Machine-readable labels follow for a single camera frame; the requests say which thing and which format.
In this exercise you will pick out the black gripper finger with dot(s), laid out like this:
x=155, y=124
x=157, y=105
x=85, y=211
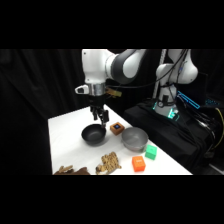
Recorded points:
x=95, y=115
x=104, y=118

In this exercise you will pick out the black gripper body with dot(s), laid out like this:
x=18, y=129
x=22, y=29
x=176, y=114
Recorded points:
x=98, y=101

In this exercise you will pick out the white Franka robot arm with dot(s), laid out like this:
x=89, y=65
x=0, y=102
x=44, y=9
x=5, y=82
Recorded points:
x=96, y=66

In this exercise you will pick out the orange block with blue top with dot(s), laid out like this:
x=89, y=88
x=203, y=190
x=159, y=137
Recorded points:
x=117, y=128

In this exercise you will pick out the black bowl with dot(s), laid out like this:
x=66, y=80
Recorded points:
x=93, y=134

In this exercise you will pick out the grey metal bowl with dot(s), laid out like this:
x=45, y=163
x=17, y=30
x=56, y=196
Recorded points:
x=134, y=138

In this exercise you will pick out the green block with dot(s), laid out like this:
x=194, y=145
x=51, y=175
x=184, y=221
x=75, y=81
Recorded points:
x=151, y=151

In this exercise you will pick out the black curtain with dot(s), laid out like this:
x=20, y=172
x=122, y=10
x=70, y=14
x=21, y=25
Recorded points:
x=36, y=106

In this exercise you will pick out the brown plush toy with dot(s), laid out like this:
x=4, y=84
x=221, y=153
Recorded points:
x=71, y=170

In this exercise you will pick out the black robot stand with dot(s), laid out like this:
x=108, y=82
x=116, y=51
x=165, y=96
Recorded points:
x=166, y=133

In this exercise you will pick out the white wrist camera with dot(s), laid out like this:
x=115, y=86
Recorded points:
x=82, y=89

